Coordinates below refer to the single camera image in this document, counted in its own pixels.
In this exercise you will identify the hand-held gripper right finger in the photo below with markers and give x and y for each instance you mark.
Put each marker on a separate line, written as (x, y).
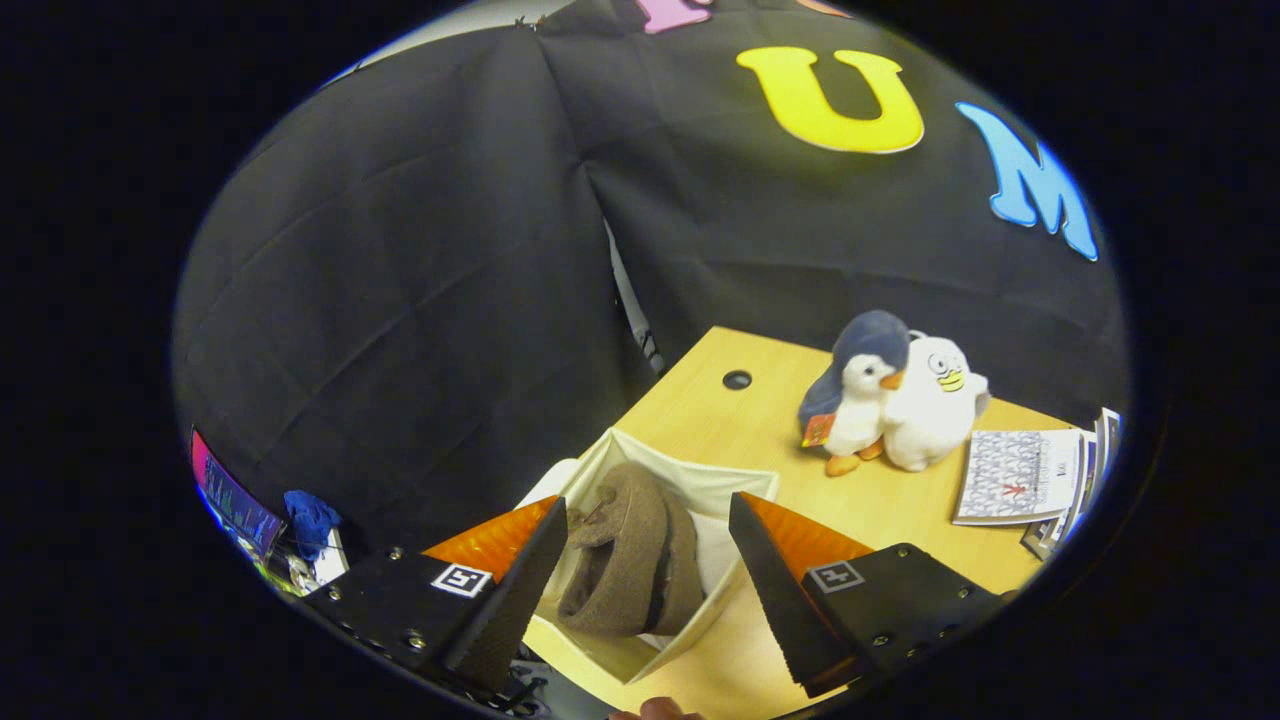
(790, 610)

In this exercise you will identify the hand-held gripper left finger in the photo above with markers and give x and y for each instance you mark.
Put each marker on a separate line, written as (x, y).
(505, 610)

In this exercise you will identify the brown felt shoe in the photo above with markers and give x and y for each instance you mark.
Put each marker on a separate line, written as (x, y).
(685, 570)
(620, 560)

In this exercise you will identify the cream fabric storage box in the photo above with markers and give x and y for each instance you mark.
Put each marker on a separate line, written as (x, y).
(720, 490)

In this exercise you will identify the white paper sheet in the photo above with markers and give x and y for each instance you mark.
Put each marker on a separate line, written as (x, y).
(330, 570)

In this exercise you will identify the blue cloth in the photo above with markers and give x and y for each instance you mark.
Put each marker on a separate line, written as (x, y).
(310, 520)

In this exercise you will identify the grey penguin plush toy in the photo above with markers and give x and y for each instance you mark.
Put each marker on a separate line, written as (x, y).
(860, 400)

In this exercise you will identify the white duck plush toy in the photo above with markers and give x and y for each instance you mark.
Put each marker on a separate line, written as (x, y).
(935, 410)

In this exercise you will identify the grey patterned booklet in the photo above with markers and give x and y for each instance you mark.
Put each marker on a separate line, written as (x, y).
(1015, 475)

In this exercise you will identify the blue cover booklet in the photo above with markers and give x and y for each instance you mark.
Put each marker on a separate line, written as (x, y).
(1070, 520)

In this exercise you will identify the white booklet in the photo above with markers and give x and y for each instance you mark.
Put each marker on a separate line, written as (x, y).
(1108, 430)

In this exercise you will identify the black backdrop cloth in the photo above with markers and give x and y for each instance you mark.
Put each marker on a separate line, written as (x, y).
(420, 250)

